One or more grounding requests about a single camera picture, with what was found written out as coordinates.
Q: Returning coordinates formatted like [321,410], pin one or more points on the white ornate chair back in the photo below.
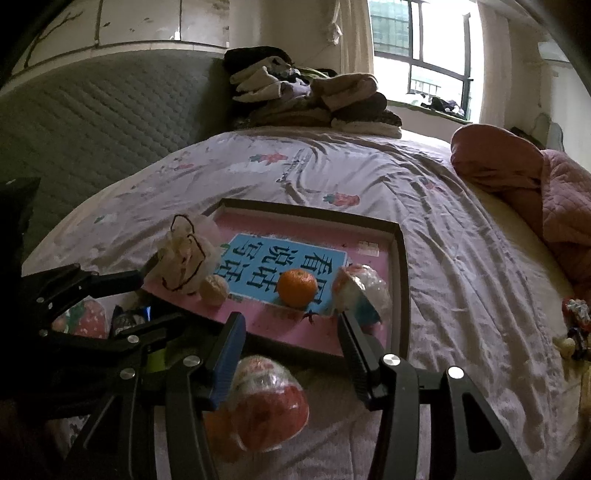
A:
[549,131]

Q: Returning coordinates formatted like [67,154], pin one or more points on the black garment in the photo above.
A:
[249,57]

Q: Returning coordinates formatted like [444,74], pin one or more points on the plastic-wrapped orange fruit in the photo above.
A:
[272,410]

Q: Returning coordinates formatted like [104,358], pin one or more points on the bare orange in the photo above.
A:
[298,288]

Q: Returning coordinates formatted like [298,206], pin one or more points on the dark brown garment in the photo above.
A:
[364,106]

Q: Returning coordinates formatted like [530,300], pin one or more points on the white knitted garment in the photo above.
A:
[369,128]

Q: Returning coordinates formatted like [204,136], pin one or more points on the pink and blue book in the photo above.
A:
[277,263]

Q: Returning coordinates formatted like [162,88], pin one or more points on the cream garment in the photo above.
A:
[258,85]

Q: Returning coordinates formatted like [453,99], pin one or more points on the beige wrinkled ball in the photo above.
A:
[214,290]

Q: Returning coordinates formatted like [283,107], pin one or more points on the colourful toy figure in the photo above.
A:
[577,323]

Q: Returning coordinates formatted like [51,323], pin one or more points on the plain cream curtain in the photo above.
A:
[494,69]

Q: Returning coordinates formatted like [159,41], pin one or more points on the cream curtain with tie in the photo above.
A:
[355,37]

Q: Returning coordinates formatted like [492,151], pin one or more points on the grey quilted headboard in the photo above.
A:
[92,138]

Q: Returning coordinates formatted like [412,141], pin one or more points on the window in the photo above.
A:
[438,41]

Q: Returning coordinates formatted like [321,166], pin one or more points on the tan fleece garment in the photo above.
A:
[341,87]

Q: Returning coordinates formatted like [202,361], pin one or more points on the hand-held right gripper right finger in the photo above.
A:
[352,350]

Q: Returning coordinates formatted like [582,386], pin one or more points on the cream bed sheet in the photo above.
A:
[508,230]

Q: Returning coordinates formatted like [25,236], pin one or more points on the dark cloth heap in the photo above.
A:
[443,105]

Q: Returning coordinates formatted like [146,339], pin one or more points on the pink quilt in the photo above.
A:
[554,194]

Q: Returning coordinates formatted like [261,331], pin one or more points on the blue snack packet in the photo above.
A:
[127,318]

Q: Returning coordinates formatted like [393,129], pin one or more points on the white air conditioner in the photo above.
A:
[554,51]

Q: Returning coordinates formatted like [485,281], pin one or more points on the plastic-wrapped fruit with white top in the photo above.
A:
[364,290]

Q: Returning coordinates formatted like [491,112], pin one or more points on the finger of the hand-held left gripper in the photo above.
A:
[106,282]
[166,330]

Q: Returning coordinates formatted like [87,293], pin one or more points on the shallow dark cardboard tray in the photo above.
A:
[400,286]

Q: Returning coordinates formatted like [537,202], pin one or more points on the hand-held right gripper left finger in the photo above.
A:
[228,355]

